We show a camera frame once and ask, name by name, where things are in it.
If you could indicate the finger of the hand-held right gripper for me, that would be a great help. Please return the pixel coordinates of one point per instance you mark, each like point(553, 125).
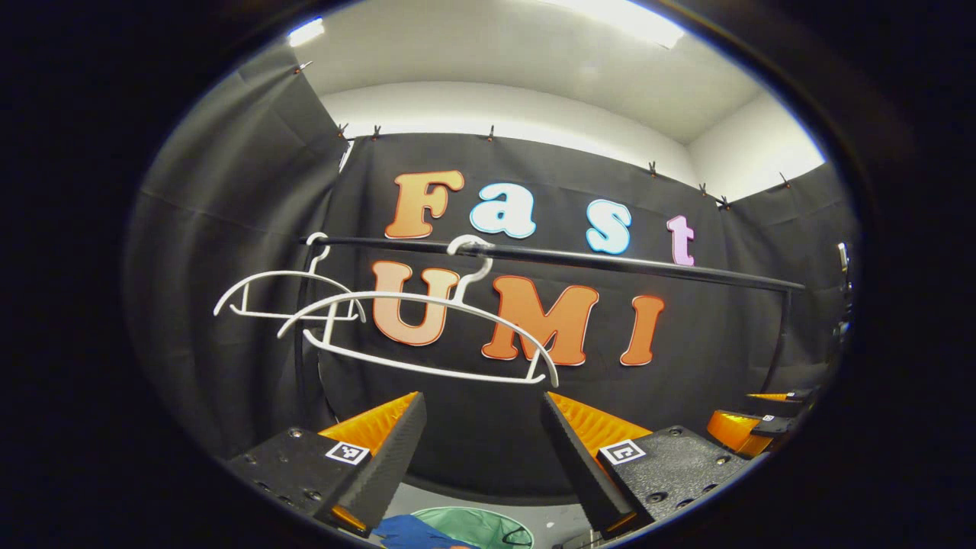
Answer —
point(770, 396)
point(728, 431)

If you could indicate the black backdrop cloth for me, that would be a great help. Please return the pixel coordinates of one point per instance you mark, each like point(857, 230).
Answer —
point(229, 191)

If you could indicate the black clothes rail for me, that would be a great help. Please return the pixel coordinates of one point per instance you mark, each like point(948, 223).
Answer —
point(610, 263)

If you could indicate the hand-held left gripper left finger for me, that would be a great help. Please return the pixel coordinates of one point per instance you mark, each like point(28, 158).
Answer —
point(393, 457)

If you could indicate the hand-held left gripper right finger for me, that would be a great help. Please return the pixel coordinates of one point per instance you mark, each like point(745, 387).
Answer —
point(579, 465)

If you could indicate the white plastic hanger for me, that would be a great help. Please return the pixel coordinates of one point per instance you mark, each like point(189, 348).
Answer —
point(305, 273)
point(427, 295)

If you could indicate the small ceiling light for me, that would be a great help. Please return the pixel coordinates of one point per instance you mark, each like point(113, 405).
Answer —
point(306, 32)

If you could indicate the row of black backdrop clips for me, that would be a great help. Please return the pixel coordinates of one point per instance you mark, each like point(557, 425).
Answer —
point(375, 132)

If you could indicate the green laundry hamper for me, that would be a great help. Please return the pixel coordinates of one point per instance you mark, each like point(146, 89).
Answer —
point(480, 526)

